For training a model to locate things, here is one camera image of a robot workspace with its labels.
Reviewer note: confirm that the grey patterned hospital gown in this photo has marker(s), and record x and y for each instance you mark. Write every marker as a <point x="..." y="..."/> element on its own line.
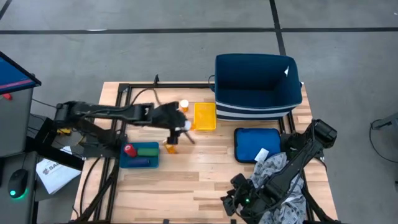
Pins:
<point x="289" y="211"/>

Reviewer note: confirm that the small black table bracket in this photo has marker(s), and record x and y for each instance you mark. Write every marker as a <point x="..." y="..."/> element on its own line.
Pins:
<point x="166" y="221"/>
<point x="233" y="221"/>

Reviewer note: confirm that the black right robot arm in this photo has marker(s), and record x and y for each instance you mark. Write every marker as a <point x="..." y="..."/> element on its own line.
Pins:
<point x="295" y="169"/>

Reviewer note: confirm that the green bandage roll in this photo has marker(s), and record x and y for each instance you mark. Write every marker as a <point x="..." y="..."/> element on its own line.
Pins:
<point x="148" y="152"/>

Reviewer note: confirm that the white rectangular packet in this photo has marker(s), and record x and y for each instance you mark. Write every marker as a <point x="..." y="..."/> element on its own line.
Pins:
<point x="261" y="155"/>

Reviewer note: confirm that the black computer mouse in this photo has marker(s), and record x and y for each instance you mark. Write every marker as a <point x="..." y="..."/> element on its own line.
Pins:
<point x="17" y="182"/>

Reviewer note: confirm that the grey desk surface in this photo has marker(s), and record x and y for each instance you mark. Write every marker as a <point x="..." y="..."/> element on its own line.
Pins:
<point x="12" y="211"/>

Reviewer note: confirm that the black aluminium table frame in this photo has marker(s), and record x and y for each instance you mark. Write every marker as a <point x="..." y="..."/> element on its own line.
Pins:
<point x="174" y="85"/>

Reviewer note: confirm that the teal plastic bin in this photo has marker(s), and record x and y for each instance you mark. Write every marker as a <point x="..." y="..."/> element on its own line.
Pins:
<point x="122" y="163"/>

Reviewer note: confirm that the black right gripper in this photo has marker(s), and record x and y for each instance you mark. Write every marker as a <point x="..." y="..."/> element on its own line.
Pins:
<point x="253" y="200"/>

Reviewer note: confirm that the grey metal cabinet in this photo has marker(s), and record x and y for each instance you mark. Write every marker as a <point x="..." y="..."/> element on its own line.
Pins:
<point x="15" y="124"/>

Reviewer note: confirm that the yellow plastic basket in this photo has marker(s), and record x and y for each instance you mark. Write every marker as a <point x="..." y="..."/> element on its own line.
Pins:
<point x="205" y="116"/>

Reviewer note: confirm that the blue padded cushion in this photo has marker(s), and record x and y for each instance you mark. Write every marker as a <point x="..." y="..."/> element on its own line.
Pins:
<point x="248" y="143"/>

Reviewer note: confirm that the grey furniture leg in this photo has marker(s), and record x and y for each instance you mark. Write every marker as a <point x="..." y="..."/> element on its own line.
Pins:
<point x="388" y="120"/>

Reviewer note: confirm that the dark blue bandage roll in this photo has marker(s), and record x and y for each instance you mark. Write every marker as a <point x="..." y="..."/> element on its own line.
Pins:
<point x="138" y="162"/>

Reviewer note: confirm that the red push button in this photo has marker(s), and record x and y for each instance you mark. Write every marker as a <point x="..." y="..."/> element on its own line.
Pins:
<point x="7" y="96"/>

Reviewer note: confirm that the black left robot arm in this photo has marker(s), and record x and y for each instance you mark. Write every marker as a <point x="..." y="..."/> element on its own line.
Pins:
<point x="109" y="112"/>

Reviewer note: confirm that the small black frame clamp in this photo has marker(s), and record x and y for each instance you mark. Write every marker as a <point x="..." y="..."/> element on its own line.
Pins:
<point x="156" y="79"/>

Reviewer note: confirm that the tilted computer screen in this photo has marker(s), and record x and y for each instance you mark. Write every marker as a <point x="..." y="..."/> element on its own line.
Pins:
<point x="12" y="73"/>

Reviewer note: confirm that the navy white striped fabric bin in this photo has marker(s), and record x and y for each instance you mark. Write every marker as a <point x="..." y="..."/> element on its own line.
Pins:
<point x="255" y="81"/>

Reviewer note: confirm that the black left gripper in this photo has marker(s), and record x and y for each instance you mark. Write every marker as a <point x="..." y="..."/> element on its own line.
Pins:
<point x="168" y="116"/>

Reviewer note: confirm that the white printed paper booklet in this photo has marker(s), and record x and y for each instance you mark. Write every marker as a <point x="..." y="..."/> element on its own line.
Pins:
<point x="56" y="175"/>

